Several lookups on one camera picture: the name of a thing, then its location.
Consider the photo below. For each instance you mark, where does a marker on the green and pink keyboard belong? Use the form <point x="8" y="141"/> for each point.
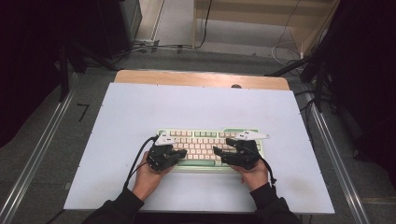
<point x="202" y="143"/>

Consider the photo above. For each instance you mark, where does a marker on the dark round table grommet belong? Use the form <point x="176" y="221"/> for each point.
<point x="236" y="86"/>

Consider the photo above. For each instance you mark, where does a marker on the person's dark lap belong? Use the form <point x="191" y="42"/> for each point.
<point x="199" y="218"/>

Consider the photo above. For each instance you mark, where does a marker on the person's left hand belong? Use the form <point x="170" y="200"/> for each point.
<point x="149" y="182"/>

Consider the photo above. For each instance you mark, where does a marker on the white board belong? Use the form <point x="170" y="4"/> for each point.
<point x="193" y="105"/>

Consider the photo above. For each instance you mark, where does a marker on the black cabinet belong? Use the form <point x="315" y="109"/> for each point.
<point x="120" y="25"/>

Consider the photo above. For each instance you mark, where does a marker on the black metal stand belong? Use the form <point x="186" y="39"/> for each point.
<point x="64" y="71"/>
<point x="311" y="68"/>

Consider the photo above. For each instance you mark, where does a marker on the light wooden shelf unit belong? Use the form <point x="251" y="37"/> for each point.
<point x="249" y="18"/>

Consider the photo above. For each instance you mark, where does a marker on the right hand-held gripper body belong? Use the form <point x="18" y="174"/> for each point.
<point x="243" y="154"/>

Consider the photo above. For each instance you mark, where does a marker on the grey power strip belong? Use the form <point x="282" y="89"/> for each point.
<point x="146" y="42"/>

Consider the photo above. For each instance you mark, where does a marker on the person's right hand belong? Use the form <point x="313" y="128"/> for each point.
<point x="253" y="177"/>

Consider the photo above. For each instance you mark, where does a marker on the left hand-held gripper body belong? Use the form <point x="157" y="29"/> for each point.
<point x="160" y="155"/>

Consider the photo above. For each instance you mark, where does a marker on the aluminium floor rail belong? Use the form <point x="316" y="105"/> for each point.
<point x="37" y="146"/>
<point x="339" y="165"/>

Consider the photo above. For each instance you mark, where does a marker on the wooden table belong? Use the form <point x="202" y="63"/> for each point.
<point x="186" y="77"/>

